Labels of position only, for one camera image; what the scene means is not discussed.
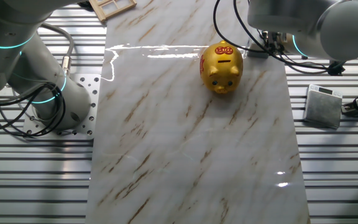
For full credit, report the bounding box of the black base cable bundle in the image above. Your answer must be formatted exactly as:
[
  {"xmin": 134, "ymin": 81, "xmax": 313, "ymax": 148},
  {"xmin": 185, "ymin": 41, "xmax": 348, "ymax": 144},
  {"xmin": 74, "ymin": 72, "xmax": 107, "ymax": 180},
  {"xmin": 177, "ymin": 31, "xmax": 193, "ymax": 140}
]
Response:
[{"xmin": 0, "ymin": 81, "xmax": 67, "ymax": 138}]

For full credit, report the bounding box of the silver digital scale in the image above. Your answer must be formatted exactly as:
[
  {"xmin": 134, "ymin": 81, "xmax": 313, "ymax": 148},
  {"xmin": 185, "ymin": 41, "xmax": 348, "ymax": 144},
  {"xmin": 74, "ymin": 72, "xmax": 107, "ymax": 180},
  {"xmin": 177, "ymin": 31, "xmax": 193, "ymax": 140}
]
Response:
[{"xmin": 302, "ymin": 83, "xmax": 344, "ymax": 130}]

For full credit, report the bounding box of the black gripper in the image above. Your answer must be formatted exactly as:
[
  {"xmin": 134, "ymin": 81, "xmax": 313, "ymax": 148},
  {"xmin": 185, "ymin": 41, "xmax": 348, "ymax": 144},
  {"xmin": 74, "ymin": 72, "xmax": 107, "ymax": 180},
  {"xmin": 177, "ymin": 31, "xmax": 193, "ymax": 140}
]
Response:
[{"xmin": 261, "ymin": 30, "xmax": 289, "ymax": 57}]

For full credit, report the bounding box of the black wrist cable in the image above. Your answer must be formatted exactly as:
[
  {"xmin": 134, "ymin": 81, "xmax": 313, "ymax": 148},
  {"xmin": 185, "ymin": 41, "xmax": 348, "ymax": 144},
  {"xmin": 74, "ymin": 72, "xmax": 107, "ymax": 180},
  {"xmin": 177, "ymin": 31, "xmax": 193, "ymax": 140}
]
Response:
[{"xmin": 213, "ymin": 0, "xmax": 344, "ymax": 75}]

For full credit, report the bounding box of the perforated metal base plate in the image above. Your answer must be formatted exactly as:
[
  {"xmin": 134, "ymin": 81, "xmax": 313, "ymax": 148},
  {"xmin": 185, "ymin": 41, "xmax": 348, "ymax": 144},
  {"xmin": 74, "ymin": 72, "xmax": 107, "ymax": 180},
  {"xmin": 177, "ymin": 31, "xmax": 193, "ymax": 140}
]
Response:
[{"xmin": 22, "ymin": 73, "xmax": 101, "ymax": 141}]

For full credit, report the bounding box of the wooden window frame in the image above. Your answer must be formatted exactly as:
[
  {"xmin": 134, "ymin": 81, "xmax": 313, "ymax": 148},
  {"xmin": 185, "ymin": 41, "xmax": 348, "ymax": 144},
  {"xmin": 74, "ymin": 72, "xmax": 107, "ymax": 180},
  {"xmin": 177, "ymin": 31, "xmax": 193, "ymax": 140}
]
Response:
[{"xmin": 88, "ymin": 0, "xmax": 137, "ymax": 22}]

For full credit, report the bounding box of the grey cable with metal connector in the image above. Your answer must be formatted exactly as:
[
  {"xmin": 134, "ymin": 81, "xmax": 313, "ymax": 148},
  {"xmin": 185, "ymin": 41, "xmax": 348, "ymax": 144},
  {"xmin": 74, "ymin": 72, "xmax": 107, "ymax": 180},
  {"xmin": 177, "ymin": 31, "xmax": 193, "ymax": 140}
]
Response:
[{"xmin": 37, "ymin": 23, "xmax": 75, "ymax": 77}]

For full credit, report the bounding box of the grey green push button box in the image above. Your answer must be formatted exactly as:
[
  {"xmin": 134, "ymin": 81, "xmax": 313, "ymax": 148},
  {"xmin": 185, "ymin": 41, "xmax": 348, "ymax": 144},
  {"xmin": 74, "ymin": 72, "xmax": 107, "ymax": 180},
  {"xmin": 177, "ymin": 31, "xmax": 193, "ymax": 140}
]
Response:
[{"xmin": 246, "ymin": 30, "xmax": 270, "ymax": 59}]

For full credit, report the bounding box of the white marble pattern board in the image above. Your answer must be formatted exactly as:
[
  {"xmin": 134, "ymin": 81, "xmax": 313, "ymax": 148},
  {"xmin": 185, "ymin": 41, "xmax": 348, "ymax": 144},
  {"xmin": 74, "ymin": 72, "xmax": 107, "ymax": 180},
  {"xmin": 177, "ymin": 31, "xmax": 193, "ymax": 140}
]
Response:
[{"xmin": 85, "ymin": 0, "xmax": 311, "ymax": 224}]

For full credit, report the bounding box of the golden piggy bank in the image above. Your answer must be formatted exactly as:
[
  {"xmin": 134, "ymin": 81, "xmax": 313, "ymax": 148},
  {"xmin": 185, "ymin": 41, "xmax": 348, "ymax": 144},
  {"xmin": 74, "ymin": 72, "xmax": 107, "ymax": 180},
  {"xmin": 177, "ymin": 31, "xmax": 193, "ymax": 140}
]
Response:
[{"xmin": 199, "ymin": 39, "xmax": 244, "ymax": 95}]

